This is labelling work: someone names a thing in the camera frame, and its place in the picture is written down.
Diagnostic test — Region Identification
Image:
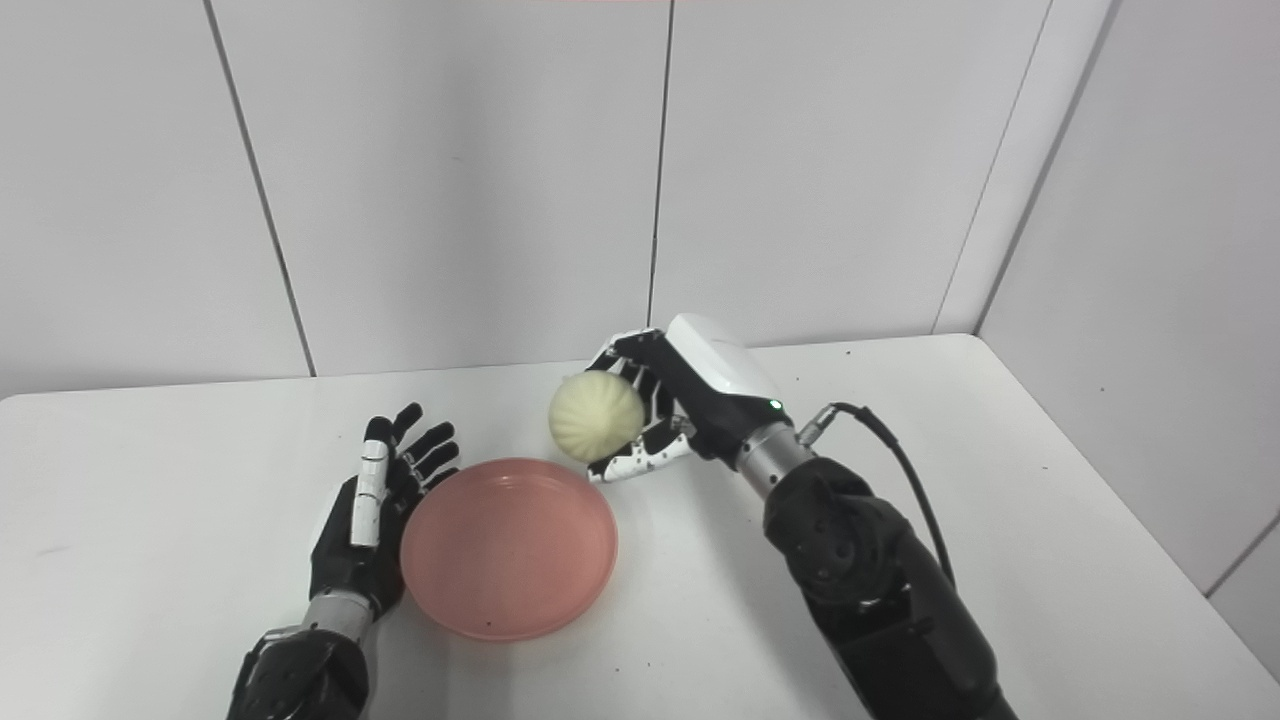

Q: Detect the pink round plate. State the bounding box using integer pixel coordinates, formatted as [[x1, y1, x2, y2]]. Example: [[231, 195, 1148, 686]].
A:
[[399, 458, 619, 642]]

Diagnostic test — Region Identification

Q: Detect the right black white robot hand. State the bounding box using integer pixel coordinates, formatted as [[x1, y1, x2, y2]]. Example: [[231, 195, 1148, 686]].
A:
[[585, 313, 791, 485]]

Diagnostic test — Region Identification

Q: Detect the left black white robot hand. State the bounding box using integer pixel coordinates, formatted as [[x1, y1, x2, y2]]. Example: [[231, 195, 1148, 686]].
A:
[[308, 403, 461, 617]]

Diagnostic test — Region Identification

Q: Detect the cream steamed bun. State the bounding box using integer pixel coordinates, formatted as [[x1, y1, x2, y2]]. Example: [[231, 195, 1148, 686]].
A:
[[548, 370, 646, 464]]

